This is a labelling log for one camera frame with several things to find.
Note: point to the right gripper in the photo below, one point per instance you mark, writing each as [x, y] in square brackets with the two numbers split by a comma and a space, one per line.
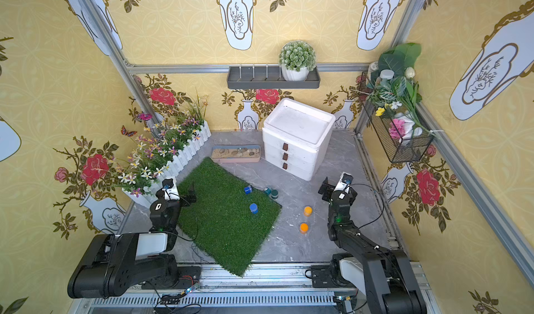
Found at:
[330, 189]

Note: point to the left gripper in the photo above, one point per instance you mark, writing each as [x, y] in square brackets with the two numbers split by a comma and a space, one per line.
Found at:
[183, 197]

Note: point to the white three-drawer cabinet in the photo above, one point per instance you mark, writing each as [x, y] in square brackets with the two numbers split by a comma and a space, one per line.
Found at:
[296, 137]

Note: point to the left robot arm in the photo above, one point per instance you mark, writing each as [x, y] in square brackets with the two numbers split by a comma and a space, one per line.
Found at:
[114, 263]

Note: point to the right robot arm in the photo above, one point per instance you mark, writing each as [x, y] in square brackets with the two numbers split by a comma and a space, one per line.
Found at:
[389, 282]

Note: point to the green artificial grass mat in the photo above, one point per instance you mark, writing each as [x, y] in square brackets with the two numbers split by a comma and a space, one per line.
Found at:
[220, 222]

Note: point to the tray of pebbles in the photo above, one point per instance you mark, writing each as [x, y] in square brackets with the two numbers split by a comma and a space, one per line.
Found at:
[236, 153]

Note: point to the white fence flower planter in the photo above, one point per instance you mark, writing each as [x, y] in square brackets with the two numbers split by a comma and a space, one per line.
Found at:
[154, 159]

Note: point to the small circuit board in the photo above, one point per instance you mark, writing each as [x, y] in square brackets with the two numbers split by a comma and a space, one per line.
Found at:
[175, 299]

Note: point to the artificial flower bouquet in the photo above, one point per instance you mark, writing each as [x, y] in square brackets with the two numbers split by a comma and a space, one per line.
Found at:
[395, 92]

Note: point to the potted green succulent plant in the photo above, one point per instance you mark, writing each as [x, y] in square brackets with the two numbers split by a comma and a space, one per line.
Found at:
[297, 59]

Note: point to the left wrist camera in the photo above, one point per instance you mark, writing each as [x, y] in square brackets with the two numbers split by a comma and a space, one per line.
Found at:
[170, 190]

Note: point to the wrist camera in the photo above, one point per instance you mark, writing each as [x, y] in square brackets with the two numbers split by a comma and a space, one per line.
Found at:
[345, 182]
[170, 190]

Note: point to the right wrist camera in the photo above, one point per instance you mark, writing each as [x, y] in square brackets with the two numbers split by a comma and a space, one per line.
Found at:
[345, 182]

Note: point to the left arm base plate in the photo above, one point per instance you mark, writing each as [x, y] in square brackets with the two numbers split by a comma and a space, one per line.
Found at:
[180, 278]

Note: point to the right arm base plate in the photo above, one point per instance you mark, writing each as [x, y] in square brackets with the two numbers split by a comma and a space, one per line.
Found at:
[325, 276]

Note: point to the black wire basket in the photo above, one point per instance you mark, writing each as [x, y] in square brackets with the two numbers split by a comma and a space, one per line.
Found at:
[411, 150]

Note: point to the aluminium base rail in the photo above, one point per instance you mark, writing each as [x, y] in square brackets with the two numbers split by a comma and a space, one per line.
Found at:
[262, 285]

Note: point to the grey wall shelf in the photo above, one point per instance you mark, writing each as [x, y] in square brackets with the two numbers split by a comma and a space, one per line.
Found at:
[267, 77]

